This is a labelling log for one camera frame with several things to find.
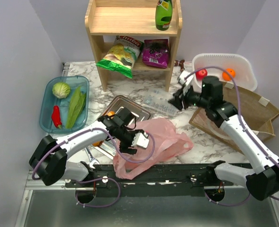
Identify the pale green toy vegetable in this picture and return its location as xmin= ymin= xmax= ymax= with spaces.
xmin=52 ymin=82 xmax=71 ymax=99

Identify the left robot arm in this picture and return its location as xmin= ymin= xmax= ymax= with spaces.
xmin=29 ymin=108 xmax=149 ymax=187

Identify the toy baguette bread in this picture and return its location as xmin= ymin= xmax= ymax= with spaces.
xmin=92 ymin=111 xmax=115 ymax=147

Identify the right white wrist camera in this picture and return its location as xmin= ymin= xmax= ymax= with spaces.
xmin=178 ymin=70 xmax=194 ymax=95

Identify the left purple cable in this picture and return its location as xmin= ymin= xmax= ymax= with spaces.
xmin=31 ymin=127 xmax=155 ymax=208

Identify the green glass bottle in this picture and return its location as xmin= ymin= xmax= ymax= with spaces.
xmin=155 ymin=0 xmax=173 ymax=31

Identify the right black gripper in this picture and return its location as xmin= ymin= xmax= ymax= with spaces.
xmin=168 ymin=83 xmax=210 ymax=111

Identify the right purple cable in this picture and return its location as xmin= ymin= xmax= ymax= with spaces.
xmin=185 ymin=66 xmax=279 ymax=206

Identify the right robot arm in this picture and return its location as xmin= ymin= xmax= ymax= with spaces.
xmin=168 ymin=75 xmax=279 ymax=201

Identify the brown burlap tote bag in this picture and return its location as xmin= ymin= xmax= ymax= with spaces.
xmin=189 ymin=87 xmax=279 ymax=153

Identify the pink plastic grocery bag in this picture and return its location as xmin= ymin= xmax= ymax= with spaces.
xmin=113 ymin=118 xmax=194 ymax=180

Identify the magenta cat food pouch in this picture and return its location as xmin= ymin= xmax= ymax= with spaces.
xmin=142 ymin=39 xmax=169 ymax=69

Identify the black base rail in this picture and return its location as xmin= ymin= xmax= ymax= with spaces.
xmin=65 ymin=164 xmax=232 ymax=201

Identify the clear plastic screw box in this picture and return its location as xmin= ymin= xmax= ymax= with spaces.
xmin=142 ymin=88 xmax=179 ymax=116

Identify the red toy apple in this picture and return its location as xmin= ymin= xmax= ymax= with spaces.
xmin=196 ymin=69 xmax=208 ymax=80

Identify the metal baking tray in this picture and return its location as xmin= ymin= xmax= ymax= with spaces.
xmin=94 ymin=96 xmax=151 ymax=160

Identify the copper pipe fitting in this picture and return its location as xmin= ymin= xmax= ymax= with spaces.
xmin=174 ymin=60 xmax=185 ymax=72

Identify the green toy leafy vegetable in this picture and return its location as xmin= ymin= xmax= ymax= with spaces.
xmin=65 ymin=86 xmax=86 ymax=129

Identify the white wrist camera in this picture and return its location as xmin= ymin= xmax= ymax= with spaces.
xmin=178 ymin=70 xmax=194 ymax=95
xmin=131 ymin=132 xmax=149 ymax=149

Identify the toy orange fruit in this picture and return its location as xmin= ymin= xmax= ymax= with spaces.
xmin=222 ymin=68 xmax=236 ymax=81

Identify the green chips bag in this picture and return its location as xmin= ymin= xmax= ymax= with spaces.
xmin=96 ymin=35 xmax=144 ymax=79

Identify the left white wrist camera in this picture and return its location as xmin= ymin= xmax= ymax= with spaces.
xmin=131 ymin=132 xmax=149 ymax=149

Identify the red toy pepper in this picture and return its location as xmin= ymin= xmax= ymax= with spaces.
xmin=51 ymin=105 xmax=62 ymax=129

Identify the wooden step shelf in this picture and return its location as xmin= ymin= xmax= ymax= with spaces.
xmin=84 ymin=0 xmax=182 ymax=91

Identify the purple cable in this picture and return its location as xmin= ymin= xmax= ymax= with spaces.
xmin=185 ymin=66 xmax=279 ymax=206
xmin=31 ymin=127 xmax=155 ymax=208

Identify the steel combination wrench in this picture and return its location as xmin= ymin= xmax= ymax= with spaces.
xmin=85 ymin=147 xmax=100 ymax=169

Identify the white plastic bin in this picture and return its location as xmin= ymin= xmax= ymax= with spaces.
xmin=192 ymin=53 xmax=258 ymax=91

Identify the teal plastic bin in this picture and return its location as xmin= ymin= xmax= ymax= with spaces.
xmin=39 ymin=75 xmax=90 ymax=134

